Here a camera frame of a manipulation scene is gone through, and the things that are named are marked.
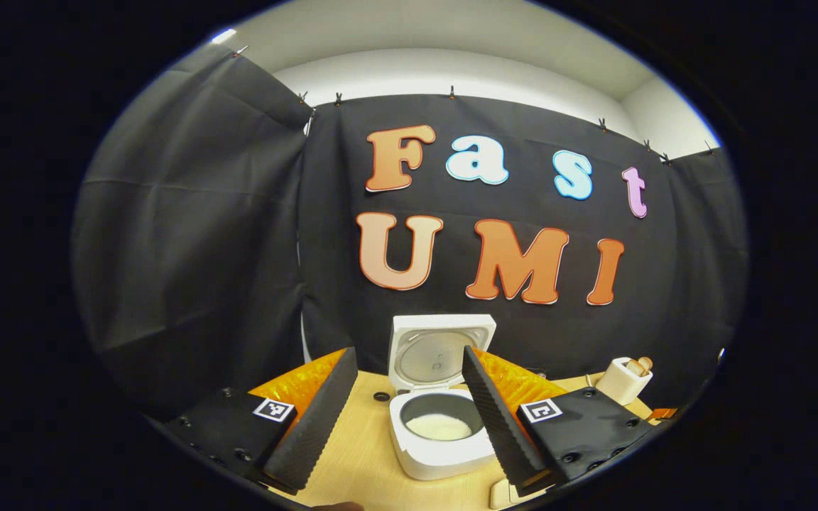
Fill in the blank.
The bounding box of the white rice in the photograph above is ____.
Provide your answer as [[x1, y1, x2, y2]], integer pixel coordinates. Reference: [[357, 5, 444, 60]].
[[405, 414, 474, 441]]

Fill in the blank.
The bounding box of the white rice cooker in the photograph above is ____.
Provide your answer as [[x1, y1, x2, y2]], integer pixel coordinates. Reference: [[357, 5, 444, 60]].
[[388, 314, 498, 481]]

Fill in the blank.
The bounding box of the cream rice container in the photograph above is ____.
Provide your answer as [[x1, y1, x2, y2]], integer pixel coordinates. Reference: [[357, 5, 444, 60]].
[[489, 478, 525, 510]]

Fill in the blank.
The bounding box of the black backdrop cloth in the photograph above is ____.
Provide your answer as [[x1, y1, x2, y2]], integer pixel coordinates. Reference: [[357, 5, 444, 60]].
[[70, 43, 749, 419]]

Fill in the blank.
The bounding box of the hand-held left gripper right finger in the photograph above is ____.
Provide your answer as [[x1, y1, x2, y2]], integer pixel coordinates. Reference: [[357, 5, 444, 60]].
[[462, 345, 658, 498]]

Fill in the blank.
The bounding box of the white toaster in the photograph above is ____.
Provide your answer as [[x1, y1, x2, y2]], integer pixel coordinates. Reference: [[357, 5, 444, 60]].
[[596, 357, 653, 407]]

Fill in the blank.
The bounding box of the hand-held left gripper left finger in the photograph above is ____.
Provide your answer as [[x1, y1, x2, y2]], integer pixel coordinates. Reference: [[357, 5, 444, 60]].
[[168, 346, 360, 496]]

